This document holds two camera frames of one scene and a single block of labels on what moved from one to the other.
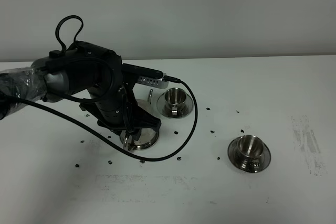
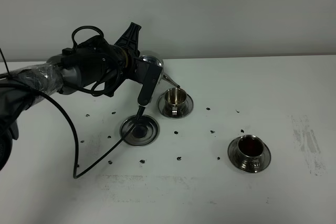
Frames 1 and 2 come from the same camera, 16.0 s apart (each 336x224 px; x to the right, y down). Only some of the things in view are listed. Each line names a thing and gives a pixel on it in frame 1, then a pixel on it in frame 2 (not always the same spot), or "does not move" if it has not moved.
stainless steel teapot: (149, 136) to (157, 62)
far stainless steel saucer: (161, 102) does not move
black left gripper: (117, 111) to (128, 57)
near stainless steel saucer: (234, 159) does not move
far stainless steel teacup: (175, 98) does not move
